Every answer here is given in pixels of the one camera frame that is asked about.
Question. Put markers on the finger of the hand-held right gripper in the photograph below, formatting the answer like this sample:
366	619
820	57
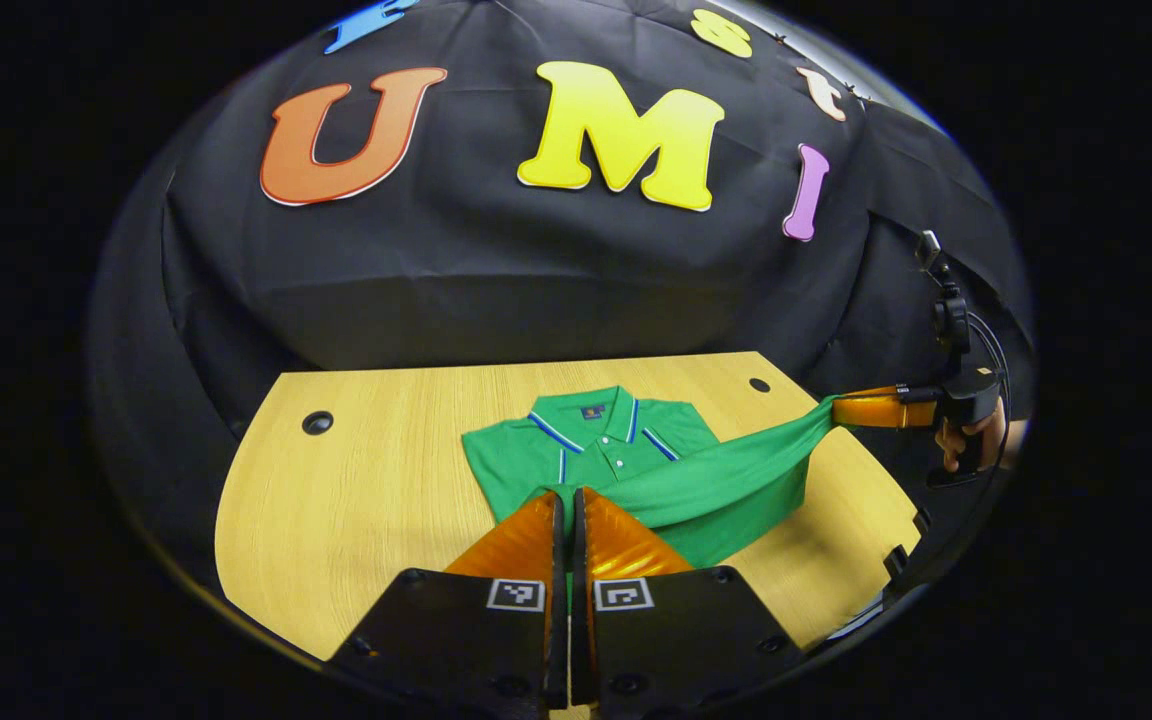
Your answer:
886	410

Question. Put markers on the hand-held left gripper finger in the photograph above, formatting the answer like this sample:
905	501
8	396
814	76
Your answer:
581	600
556	600

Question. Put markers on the green polo T-shirt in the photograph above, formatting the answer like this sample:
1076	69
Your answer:
716	490

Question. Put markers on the black backdrop cloth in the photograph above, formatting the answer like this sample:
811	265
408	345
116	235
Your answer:
496	290

